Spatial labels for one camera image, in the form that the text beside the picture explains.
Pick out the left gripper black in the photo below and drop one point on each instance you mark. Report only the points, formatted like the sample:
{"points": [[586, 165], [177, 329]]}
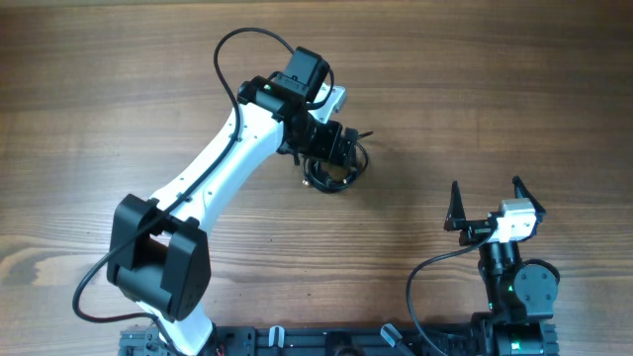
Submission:
{"points": [[333, 132]]}

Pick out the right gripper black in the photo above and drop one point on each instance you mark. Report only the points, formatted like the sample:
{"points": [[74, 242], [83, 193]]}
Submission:
{"points": [[475, 229]]}

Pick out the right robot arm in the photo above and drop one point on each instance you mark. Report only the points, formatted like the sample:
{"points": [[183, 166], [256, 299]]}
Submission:
{"points": [[521, 293]]}

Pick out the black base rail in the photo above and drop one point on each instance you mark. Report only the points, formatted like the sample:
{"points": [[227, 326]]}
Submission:
{"points": [[346, 341]]}

